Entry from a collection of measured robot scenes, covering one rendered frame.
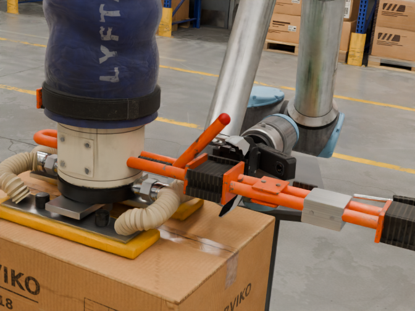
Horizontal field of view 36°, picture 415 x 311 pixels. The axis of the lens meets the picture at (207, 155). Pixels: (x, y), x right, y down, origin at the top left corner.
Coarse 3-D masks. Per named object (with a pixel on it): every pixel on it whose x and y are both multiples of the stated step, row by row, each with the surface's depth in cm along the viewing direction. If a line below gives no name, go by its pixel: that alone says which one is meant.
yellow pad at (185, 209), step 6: (198, 198) 137; (126, 204) 135; (180, 204) 133; (186, 204) 133; (192, 204) 134; (198, 204) 136; (180, 210) 130; (186, 210) 131; (192, 210) 133; (174, 216) 131; (180, 216) 130; (186, 216) 131
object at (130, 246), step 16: (0, 208) 125; (16, 208) 125; (32, 208) 125; (32, 224) 122; (48, 224) 121; (64, 224) 120; (80, 224) 120; (96, 224) 120; (112, 224) 121; (80, 240) 118; (96, 240) 116; (112, 240) 116; (128, 240) 116; (144, 240) 117; (128, 256) 114
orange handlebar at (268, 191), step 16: (48, 144) 130; (128, 160) 123; (144, 160) 122; (160, 160) 124; (176, 176) 119; (240, 176) 118; (240, 192) 114; (256, 192) 112; (272, 192) 111; (288, 192) 114; (304, 192) 113; (352, 208) 110; (368, 208) 109; (368, 224) 105
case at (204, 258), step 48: (0, 192) 138; (48, 192) 140; (0, 240) 120; (48, 240) 119; (192, 240) 123; (240, 240) 125; (0, 288) 124; (48, 288) 117; (96, 288) 111; (144, 288) 106; (192, 288) 107; (240, 288) 127
